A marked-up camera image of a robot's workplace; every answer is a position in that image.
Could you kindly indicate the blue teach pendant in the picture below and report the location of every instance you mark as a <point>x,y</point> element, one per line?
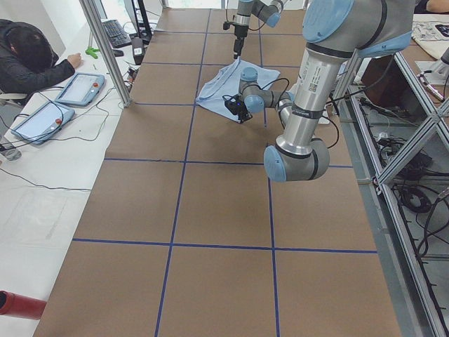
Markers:
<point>81,89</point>
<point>44,123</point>

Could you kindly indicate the black keyboard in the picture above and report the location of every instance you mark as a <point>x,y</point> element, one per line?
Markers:
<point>116,35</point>

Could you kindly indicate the aluminium frame post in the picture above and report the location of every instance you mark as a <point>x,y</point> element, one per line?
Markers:
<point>93,19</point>

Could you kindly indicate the black computer mouse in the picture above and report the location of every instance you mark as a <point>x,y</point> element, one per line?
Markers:
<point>118,53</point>

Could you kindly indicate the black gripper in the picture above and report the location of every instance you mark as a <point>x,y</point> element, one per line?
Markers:
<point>241,29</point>
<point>241,111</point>

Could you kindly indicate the far blue teach pendant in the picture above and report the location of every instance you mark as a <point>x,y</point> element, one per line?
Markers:
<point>81,89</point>

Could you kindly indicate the red cylinder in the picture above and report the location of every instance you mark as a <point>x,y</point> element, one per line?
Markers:
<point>15,305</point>

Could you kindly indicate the light blue t-shirt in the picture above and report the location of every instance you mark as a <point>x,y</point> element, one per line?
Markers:
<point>225,84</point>

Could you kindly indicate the person in black jacket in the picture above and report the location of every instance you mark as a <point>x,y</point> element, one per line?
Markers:
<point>28,61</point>

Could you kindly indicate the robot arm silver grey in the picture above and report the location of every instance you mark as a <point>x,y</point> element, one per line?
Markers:
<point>269,14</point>
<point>371,29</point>

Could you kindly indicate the near blue teach pendant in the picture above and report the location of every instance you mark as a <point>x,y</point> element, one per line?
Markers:
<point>44,123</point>

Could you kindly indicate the green plastic object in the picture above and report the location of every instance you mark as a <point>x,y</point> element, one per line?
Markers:
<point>92,52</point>

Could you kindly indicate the aluminium frame rack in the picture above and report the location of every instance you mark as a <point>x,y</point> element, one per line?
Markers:
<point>396,114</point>

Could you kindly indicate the black power adapter labelled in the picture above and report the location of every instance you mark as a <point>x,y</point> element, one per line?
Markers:
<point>138,50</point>

